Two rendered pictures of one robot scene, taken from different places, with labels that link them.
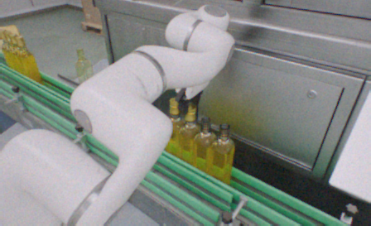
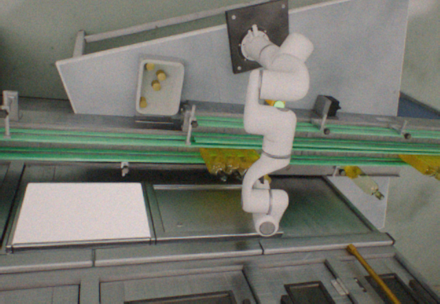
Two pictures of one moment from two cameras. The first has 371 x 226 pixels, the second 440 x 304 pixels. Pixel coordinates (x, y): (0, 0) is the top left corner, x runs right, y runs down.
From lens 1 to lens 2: 0.71 m
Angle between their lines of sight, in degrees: 24
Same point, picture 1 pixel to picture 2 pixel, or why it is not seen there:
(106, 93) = (278, 123)
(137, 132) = (256, 115)
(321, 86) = (177, 230)
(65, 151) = (283, 94)
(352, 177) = (130, 190)
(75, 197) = (265, 80)
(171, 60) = (266, 164)
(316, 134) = (163, 205)
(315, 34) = (197, 255)
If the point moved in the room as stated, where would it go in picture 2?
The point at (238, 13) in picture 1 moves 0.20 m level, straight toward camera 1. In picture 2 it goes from (256, 257) to (245, 215)
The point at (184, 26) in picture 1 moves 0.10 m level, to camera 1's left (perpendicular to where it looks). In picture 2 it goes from (276, 199) to (305, 182)
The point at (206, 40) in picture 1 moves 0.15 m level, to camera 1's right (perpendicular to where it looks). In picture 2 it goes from (258, 197) to (215, 222)
